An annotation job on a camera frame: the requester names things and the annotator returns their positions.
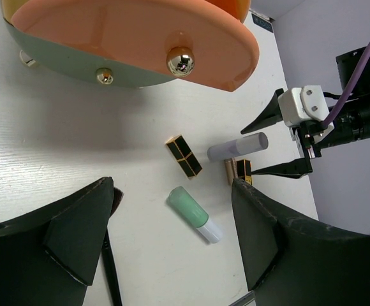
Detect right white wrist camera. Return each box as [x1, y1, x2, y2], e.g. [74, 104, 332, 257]
[277, 85, 330, 138]

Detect blue label sticker right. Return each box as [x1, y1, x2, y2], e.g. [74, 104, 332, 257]
[251, 13, 274, 33]

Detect orange top drawer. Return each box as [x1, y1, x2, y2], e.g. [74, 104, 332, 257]
[10, 0, 260, 93]

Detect lavender cylindrical tube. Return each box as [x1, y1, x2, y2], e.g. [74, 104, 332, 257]
[207, 132, 269, 162]

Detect green white cosmetic tube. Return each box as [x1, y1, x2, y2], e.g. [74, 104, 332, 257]
[168, 186, 223, 244]

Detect black gold nail polish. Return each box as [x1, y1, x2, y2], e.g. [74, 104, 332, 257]
[236, 159, 252, 185]

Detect black gold lipstick case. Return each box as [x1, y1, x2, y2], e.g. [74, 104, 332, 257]
[165, 135, 202, 179]

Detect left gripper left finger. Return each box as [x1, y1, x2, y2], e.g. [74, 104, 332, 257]
[0, 177, 114, 305]

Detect rose gold lipstick tube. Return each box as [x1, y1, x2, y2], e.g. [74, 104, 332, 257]
[224, 158, 238, 186]

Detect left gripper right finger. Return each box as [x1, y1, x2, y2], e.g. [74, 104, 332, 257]
[232, 179, 370, 305]

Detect black fan makeup brush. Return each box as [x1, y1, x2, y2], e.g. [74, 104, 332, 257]
[101, 187, 124, 306]

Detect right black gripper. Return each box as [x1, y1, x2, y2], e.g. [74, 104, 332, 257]
[240, 89, 334, 179]

